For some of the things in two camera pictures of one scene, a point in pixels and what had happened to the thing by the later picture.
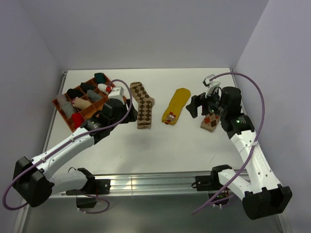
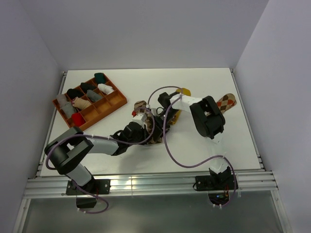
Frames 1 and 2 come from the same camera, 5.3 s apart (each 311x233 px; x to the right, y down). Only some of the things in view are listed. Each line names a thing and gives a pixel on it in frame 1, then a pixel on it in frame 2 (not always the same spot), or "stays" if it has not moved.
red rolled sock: x=77 y=119 stays
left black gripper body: x=123 y=113 to x=141 y=136
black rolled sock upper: x=86 y=86 stays
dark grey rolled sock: x=68 y=109 stays
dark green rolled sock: x=100 y=77 stays
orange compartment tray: x=73 y=106 stays
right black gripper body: x=212 y=105 to x=160 y=120
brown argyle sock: x=145 y=103 to x=151 y=127
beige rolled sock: x=80 y=103 stays
